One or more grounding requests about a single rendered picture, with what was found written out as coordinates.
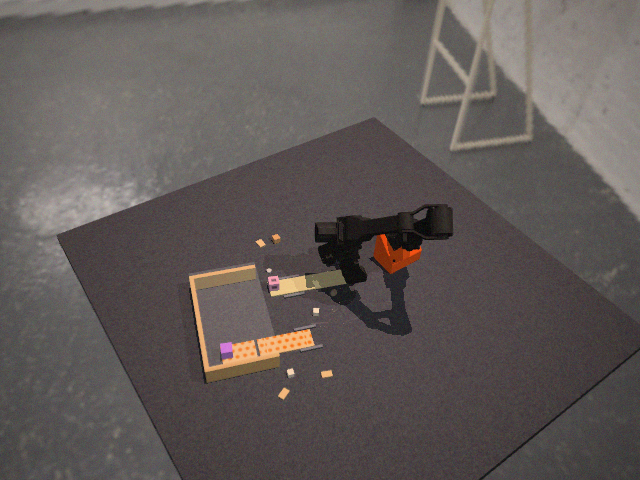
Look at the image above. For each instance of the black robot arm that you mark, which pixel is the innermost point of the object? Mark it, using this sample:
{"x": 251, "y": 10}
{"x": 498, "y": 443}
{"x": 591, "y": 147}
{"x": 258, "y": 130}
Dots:
{"x": 401, "y": 230}

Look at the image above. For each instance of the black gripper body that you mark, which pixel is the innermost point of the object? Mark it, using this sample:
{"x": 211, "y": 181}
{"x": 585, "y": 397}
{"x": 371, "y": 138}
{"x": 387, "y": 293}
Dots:
{"x": 353, "y": 273}

